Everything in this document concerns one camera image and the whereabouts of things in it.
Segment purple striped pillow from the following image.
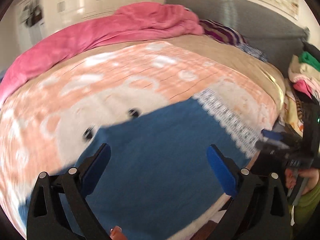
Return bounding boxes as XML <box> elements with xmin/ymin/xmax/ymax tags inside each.
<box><xmin>199</xmin><ymin>20</ymin><xmax>247</xmax><ymax>46</ymax></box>

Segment hanging clothes by door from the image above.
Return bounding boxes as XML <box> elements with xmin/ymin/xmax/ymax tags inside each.
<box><xmin>19</xmin><ymin>0</ymin><xmax>43</xmax><ymax>28</ymax></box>

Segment white glossy wardrobe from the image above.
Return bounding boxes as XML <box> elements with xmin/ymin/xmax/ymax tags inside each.
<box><xmin>15</xmin><ymin>0</ymin><xmax>166</xmax><ymax>46</ymax></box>

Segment beige bed sheet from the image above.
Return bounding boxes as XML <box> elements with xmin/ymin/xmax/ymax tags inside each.
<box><xmin>75</xmin><ymin>33</ymin><xmax>286</xmax><ymax>111</ymax></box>

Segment green fleece sleeve forearm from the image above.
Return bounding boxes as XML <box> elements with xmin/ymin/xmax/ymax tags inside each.
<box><xmin>289</xmin><ymin>183</ymin><xmax>319</xmax><ymax>229</ymax></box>

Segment orange white bear blanket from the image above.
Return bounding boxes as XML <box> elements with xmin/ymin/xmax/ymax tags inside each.
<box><xmin>1</xmin><ymin>35</ymin><xmax>285</xmax><ymax>238</ymax></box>

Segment blue denim pants lace hem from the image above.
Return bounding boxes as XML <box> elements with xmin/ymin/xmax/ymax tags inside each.
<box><xmin>17</xmin><ymin>88</ymin><xmax>266</xmax><ymax>240</ymax></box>

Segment right hand red nails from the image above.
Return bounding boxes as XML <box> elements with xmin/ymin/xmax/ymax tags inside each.
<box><xmin>285</xmin><ymin>167</ymin><xmax>320</xmax><ymax>196</ymax></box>

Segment pink crumpled duvet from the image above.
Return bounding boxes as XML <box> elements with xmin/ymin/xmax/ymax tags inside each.
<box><xmin>1</xmin><ymin>2</ymin><xmax>203</xmax><ymax>103</ymax></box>

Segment pile of folded clothes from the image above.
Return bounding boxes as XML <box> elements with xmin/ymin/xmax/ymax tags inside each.
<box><xmin>279</xmin><ymin>42</ymin><xmax>319</xmax><ymax>135</ymax></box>

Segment grey quilted headboard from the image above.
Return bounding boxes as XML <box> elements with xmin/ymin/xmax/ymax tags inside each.
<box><xmin>165</xmin><ymin>0</ymin><xmax>309</xmax><ymax>77</ymax></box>

